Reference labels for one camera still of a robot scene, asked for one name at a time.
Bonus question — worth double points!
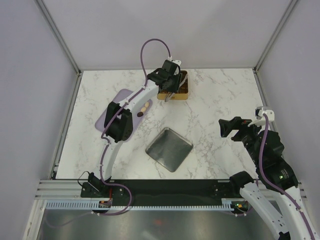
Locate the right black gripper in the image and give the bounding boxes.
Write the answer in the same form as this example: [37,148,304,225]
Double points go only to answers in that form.
[218,115,267,165]

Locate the metal tongs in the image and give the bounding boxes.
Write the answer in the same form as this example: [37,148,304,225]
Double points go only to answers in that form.
[164,75,189,102]

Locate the dark metal tin lid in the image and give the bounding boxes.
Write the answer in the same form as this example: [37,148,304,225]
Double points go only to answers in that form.
[145,127,193,173]

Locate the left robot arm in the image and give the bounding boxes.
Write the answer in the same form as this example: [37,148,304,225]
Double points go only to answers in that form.
[80,58,182,198]

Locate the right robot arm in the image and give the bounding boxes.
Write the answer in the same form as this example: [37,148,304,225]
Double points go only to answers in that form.
[218,110,320,240]

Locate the gold chocolate tin box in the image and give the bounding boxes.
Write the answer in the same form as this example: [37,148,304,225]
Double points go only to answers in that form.
[157,70,189,102]

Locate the lilac plastic tray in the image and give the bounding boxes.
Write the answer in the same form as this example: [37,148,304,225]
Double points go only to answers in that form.
[94,88,153,142]

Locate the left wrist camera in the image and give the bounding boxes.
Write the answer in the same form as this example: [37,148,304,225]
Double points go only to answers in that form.
[169,60,182,76]

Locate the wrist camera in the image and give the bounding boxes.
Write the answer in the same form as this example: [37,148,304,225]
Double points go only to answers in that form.
[169,60,182,76]
[253,106,275,126]

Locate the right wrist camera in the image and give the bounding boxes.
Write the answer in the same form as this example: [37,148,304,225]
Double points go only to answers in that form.
[253,106,275,126]

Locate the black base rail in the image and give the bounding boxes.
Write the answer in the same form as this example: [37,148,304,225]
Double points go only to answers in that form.
[80,178,251,207]

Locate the white cable duct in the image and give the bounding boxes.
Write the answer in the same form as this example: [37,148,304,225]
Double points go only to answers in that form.
[45,199,249,211]

